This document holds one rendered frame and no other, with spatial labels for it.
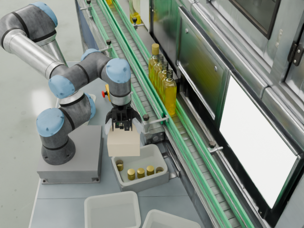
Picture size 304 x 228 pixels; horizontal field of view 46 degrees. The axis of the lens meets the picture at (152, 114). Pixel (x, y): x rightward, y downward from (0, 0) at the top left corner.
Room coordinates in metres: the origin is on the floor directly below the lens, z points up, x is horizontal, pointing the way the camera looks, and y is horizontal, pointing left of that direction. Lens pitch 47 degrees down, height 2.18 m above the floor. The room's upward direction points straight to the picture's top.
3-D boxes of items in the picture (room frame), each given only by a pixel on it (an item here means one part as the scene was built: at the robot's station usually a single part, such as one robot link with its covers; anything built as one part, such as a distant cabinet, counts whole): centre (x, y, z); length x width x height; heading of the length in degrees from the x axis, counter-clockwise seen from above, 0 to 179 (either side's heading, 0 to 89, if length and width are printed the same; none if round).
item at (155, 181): (0.96, 0.03, 0.79); 0.27 x 0.17 x 0.08; 111
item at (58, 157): (1.01, 0.42, 0.90); 0.15 x 0.15 x 0.10
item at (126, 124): (0.89, 0.11, 1.24); 0.09 x 0.08 x 0.12; 2
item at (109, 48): (1.64, 0.26, 0.94); 0.07 x 0.04 x 0.13; 111
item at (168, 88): (1.23, -0.08, 0.99); 0.06 x 0.06 x 0.21; 21
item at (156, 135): (1.10, -0.01, 0.85); 0.09 x 0.04 x 0.07; 111
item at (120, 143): (0.92, 0.11, 1.09); 0.16 x 0.12 x 0.07; 1
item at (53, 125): (1.01, 0.42, 1.02); 0.13 x 0.12 x 0.14; 136
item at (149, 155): (0.95, 0.06, 0.80); 0.22 x 0.17 x 0.09; 111
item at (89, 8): (2.07, 0.42, 0.94); 0.07 x 0.04 x 0.13; 111
